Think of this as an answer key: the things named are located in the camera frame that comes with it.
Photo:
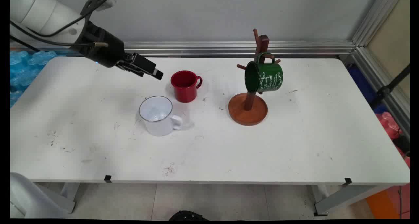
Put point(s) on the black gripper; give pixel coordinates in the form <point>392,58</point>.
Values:
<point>104,50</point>

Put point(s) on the green enamel mug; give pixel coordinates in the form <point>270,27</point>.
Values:
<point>268,78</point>

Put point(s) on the red enamel mug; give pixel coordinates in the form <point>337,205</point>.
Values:
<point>185,88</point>

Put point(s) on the white enamel mug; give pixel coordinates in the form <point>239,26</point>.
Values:
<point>158,121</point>

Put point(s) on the blue bubble wrap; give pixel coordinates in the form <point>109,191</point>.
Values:
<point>23,70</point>

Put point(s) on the black tape marker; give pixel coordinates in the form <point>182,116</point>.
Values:
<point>107,178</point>
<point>347,181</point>

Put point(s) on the wooden mug tree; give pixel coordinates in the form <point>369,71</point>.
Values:
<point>245,114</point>

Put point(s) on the grey table leg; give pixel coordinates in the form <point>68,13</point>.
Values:
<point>340,199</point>
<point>62,197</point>

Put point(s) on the black object on floor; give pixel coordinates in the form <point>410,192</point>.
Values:
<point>188,215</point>

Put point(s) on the grey rounded machine housing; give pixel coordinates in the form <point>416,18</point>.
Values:
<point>29,197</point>

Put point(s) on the blue box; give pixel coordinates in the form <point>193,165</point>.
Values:
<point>360,81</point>

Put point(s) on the black tripod pole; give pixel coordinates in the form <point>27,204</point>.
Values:
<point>392,84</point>

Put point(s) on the orange crate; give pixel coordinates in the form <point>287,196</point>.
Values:
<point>379,204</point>

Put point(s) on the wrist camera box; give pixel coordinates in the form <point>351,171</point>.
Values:
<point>108,1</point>

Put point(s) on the aluminium profile rail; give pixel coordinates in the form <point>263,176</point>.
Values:
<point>383,83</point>
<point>212,48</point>

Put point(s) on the black camera bracket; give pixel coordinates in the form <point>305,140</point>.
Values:
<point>91,3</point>

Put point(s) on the aluminium profile post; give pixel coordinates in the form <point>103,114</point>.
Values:
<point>376,17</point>

